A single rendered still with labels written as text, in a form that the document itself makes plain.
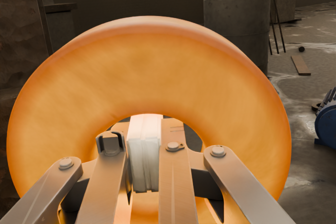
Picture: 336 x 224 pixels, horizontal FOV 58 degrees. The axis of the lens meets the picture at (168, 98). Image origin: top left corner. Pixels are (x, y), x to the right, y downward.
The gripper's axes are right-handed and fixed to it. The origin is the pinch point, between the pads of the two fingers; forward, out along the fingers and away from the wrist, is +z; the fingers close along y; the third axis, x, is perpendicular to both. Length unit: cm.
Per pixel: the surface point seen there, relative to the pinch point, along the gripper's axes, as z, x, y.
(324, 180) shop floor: 111, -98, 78
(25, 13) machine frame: 31.5, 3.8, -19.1
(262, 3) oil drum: 242, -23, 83
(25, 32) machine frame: 31.1, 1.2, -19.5
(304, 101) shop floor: 221, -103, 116
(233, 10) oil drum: 238, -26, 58
